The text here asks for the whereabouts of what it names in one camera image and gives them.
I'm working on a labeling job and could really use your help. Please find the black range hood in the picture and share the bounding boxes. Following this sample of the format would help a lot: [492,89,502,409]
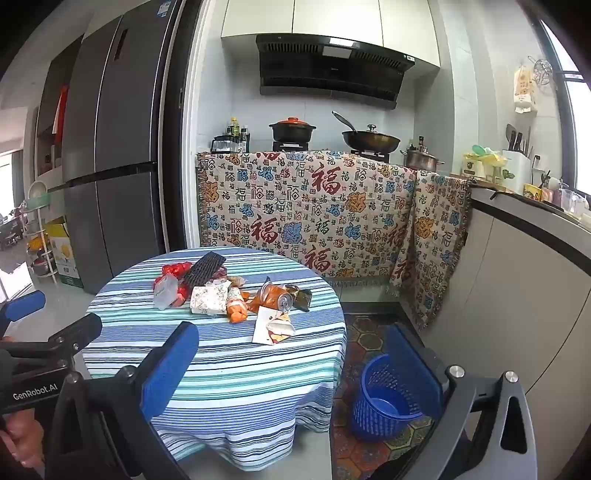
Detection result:
[255,33,416,110]

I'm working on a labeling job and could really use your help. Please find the dark crumpled wrapper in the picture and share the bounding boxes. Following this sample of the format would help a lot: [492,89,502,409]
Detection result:
[288,285,313,313]

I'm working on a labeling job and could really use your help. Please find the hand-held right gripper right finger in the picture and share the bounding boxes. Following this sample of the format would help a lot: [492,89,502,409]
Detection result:
[369,323,541,480]

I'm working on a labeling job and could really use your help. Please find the orange snack packet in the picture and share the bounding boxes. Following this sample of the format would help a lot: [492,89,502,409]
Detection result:
[226,286,251,324]

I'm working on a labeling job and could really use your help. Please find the green storage rack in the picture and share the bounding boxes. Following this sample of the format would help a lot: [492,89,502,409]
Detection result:
[23,181,58,287]

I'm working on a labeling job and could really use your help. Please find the hanging paper bag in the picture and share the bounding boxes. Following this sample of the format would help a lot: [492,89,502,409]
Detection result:
[512,67,540,114]

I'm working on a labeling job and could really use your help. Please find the white counter cabinet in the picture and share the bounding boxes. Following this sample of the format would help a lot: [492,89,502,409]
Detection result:
[402,185,591,480]

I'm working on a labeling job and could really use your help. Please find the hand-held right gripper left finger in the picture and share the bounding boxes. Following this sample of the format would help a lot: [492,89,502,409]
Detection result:
[46,322,200,480]

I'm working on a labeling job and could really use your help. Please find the round table striped tablecloth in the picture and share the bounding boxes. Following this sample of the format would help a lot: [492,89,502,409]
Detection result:
[83,247,348,472]

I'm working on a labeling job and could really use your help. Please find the clear plastic bag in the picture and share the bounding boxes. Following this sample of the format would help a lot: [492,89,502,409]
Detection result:
[152,273,180,311]

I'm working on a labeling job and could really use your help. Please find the large printed blanket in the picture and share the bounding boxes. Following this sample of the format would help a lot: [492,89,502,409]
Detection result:
[196,150,419,289]

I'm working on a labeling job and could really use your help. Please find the steel cooking pot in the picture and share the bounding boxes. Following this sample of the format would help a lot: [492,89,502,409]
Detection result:
[400,143,446,172]

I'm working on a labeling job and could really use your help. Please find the cream kitchen appliance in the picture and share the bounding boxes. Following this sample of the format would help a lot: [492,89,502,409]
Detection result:
[462,145,506,181]

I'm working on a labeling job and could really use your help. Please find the patterned floor mat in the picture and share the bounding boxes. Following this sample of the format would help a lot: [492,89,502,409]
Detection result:
[330,314,444,480]

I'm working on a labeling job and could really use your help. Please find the blue plastic basket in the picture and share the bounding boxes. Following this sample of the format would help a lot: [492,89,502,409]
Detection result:
[349,353,437,444]

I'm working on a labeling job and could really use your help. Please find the black clay pot red lid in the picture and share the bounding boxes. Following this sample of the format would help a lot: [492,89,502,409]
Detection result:
[269,117,317,144]

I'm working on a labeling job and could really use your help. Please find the white upper cabinets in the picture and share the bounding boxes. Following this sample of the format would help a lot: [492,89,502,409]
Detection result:
[221,0,441,70]

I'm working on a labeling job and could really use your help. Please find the black ladle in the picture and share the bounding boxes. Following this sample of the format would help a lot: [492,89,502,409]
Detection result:
[331,111,358,134]

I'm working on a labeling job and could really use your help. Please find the black foam net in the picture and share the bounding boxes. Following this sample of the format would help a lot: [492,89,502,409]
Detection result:
[182,251,228,288]

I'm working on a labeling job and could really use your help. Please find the narrow printed blanket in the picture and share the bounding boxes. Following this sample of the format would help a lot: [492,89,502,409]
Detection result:
[388,168,476,330]

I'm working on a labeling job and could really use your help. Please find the white patterned wrapper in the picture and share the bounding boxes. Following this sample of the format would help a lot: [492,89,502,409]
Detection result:
[189,282,232,317]

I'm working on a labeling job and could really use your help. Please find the red plastic wrapper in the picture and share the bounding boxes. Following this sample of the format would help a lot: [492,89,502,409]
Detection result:
[154,261,194,308]

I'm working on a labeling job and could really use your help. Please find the person's left hand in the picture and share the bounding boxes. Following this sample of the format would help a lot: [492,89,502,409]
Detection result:
[0,413,45,468]

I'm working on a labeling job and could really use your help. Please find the white knife block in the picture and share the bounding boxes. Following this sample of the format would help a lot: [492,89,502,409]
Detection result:
[501,150,534,195]

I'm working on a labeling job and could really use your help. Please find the white card packet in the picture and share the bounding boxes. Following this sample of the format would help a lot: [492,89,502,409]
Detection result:
[252,305,297,346]

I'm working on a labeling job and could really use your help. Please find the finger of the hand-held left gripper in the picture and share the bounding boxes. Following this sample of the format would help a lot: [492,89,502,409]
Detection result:
[0,313,103,367]
[0,290,47,341]

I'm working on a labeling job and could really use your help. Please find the yellow cardboard box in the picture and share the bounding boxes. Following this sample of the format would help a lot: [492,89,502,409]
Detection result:
[44,222,84,289]

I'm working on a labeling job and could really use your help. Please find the hanging metal strainer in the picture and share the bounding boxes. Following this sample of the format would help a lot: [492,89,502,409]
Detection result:
[529,55,555,86]

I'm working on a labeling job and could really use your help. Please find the orange snack wrapper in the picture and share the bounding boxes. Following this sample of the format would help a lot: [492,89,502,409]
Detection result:
[247,277,296,319]

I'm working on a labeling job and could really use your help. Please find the grey refrigerator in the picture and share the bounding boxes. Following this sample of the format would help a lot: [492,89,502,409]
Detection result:
[60,0,185,296]

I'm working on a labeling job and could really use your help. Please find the dark wok with lid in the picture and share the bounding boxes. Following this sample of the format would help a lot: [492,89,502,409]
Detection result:
[342,124,402,153]

